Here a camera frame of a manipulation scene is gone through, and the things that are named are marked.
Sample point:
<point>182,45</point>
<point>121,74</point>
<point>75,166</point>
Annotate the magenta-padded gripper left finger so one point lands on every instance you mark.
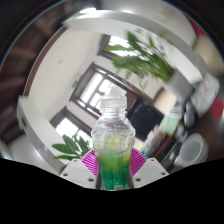
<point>75,171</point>

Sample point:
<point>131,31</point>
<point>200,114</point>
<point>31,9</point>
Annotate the flat round red coaster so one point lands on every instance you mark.
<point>218,108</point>

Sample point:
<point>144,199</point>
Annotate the green cloth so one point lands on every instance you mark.
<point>168,125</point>

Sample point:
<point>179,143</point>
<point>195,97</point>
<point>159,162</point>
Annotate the clear bottle with green drink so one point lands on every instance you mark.
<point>113,150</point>

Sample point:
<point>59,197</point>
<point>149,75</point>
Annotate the dark wooden double door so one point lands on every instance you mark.
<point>91,88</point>

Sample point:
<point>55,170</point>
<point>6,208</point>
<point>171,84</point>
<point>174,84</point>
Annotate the dark wooden framed window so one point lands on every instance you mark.
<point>66,126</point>
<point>115,41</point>

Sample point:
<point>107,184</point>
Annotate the white ceramic mug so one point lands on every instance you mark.
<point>191,151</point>

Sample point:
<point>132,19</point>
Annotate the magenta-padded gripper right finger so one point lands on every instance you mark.
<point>151,170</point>

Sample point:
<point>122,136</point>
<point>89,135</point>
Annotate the green exit sign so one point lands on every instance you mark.
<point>74,83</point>

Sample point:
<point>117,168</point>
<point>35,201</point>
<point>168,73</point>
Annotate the green plant in white pot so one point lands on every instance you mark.
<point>180,86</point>
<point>71,145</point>

